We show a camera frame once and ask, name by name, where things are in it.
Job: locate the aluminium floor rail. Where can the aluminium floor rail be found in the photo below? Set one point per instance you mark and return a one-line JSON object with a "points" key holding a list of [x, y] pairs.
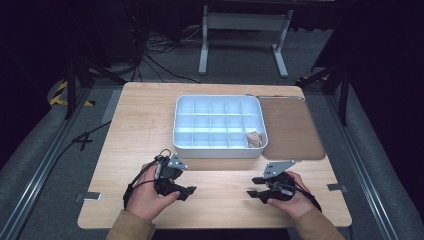
{"points": [[40, 173], [365, 173]]}

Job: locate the person's right hand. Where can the person's right hand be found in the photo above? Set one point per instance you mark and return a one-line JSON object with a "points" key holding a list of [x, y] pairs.
{"points": [[296, 205]]}

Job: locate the white divided storage box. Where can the white divided storage box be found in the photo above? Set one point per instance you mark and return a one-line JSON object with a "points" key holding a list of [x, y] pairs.
{"points": [[213, 125]]}

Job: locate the black metal stand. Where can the black metal stand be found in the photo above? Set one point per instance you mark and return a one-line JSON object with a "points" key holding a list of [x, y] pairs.
{"points": [[344, 96], [70, 90]]}

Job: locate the grey metal table bracket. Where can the grey metal table bracket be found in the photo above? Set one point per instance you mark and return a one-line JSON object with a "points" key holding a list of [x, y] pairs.
{"points": [[336, 187], [89, 196]]}

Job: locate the beige sock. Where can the beige sock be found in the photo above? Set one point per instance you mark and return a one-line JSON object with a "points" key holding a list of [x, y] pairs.
{"points": [[254, 139]]}

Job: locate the grey tape strip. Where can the grey tape strip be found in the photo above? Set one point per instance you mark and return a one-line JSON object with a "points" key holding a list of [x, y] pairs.
{"points": [[111, 106]]}

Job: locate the person's left hand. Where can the person's left hand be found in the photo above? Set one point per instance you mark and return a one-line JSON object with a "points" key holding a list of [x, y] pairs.
{"points": [[145, 198]]}

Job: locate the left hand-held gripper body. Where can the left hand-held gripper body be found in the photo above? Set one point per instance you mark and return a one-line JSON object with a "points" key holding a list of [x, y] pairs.
{"points": [[168, 176]]}

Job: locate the white metal table frame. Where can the white metal table frame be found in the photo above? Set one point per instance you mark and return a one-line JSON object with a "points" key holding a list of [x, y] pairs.
{"points": [[245, 21]]}

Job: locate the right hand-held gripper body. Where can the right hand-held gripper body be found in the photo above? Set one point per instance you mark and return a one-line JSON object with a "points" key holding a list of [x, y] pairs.
{"points": [[278, 186]]}

